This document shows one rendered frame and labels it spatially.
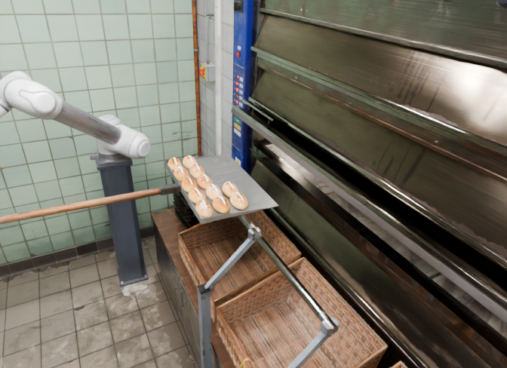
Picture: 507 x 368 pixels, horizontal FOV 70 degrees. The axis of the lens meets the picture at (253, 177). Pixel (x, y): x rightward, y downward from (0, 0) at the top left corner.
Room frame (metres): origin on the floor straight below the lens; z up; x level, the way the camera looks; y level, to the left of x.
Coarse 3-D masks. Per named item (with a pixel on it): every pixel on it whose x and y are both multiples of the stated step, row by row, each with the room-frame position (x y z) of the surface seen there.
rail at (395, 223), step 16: (240, 112) 1.76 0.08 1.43; (288, 144) 1.38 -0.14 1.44; (304, 160) 1.27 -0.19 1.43; (336, 176) 1.12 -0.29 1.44; (352, 192) 1.03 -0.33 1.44; (400, 224) 0.85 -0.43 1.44; (416, 240) 0.79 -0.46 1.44; (448, 256) 0.73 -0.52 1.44; (464, 272) 0.67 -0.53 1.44; (480, 288) 0.63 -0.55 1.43
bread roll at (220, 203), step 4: (220, 196) 1.28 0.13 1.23; (216, 200) 1.26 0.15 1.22; (220, 200) 1.25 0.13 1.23; (224, 200) 1.25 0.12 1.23; (216, 204) 1.24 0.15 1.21; (220, 204) 1.23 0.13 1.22; (224, 204) 1.23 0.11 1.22; (228, 204) 1.24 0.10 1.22; (216, 208) 1.23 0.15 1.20; (220, 208) 1.22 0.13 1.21; (224, 208) 1.22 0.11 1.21; (228, 208) 1.23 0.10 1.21; (220, 212) 1.22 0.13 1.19; (224, 212) 1.22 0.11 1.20
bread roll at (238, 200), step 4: (236, 192) 1.32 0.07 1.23; (232, 196) 1.31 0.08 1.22; (236, 196) 1.29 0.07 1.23; (240, 196) 1.29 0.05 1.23; (232, 200) 1.29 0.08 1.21; (236, 200) 1.28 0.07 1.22; (240, 200) 1.27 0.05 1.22; (244, 200) 1.28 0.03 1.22; (232, 204) 1.28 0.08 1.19; (236, 204) 1.27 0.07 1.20; (240, 204) 1.26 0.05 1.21; (244, 204) 1.26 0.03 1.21; (236, 208) 1.27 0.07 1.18; (240, 208) 1.26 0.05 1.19; (244, 208) 1.26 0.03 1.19
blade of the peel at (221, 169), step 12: (204, 156) 1.73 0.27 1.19; (216, 156) 1.76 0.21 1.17; (228, 156) 1.77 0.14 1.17; (168, 168) 1.55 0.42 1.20; (204, 168) 1.61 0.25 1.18; (216, 168) 1.62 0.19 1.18; (228, 168) 1.63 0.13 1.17; (240, 168) 1.64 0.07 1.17; (216, 180) 1.50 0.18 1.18; (228, 180) 1.51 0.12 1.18; (240, 180) 1.52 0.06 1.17; (252, 180) 1.52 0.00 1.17; (204, 192) 1.38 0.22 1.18; (240, 192) 1.40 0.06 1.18; (252, 192) 1.41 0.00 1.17; (264, 192) 1.42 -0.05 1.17; (192, 204) 1.24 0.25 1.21; (252, 204) 1.31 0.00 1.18; (264, 204) 1.32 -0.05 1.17; (276, 204) 1.32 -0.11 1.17; (216, 216) 1.18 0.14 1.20; (228, 216) 1.21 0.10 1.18
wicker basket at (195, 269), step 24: (264, 216) 1.69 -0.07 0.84; (192, 240) 1.67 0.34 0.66; (216, 240) 1.74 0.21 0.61; (240, 240) 1.78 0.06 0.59; (288, 240) 1.48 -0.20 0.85; (192, 264) 1.42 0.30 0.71; (216, 264) 1.55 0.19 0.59; (240, 264) 1.56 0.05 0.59; (264, 264) 1.54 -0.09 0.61; (288, 264) 1.35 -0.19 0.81; (216, 288) 1.37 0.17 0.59; (240, 288) 1.22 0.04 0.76; (216, 312) 1.16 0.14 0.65
